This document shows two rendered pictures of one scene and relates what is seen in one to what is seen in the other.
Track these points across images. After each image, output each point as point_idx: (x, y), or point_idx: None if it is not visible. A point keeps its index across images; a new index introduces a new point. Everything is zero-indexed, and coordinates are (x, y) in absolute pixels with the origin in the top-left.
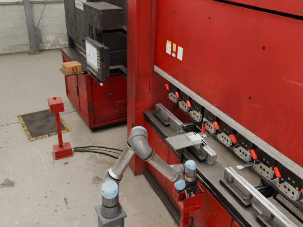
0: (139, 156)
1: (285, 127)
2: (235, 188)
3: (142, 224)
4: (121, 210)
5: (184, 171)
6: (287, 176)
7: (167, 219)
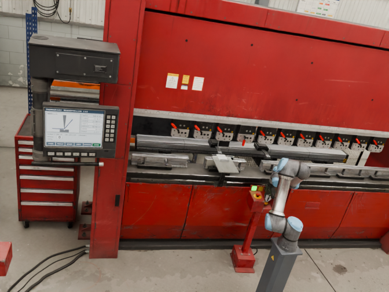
0: (307, 177)
1: (325, 108)
2: None
3: (198, 274)
4: None
5: None
6: (324, 137)
7: (197, 253)
